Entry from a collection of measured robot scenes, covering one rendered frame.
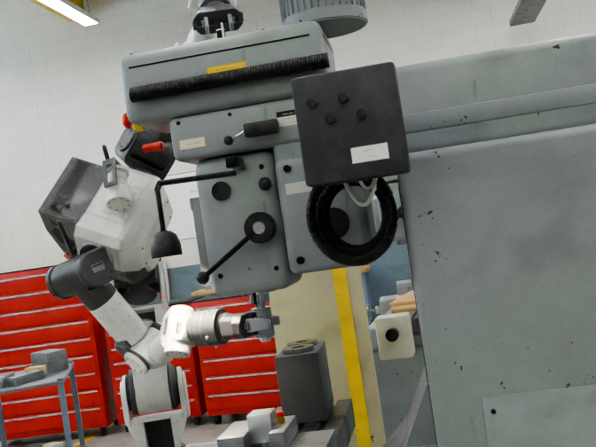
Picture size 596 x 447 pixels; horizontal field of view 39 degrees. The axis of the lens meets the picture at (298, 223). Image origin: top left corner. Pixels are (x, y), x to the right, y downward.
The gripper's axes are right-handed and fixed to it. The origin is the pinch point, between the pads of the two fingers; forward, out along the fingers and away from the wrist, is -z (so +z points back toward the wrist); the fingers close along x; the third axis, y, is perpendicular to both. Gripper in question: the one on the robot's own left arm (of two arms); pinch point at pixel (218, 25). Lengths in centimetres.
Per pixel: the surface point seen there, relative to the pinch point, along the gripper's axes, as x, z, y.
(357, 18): -30.8, -17.9, 2.6
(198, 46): 5.6, -17.7, 0.8
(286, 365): -5, -22, -89
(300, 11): -18.0, -16.5, 5.3
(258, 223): -2, -40, -34
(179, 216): 68, 807, -478
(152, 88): 17.0, -22.7, -5.7
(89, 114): 171, 907, -355
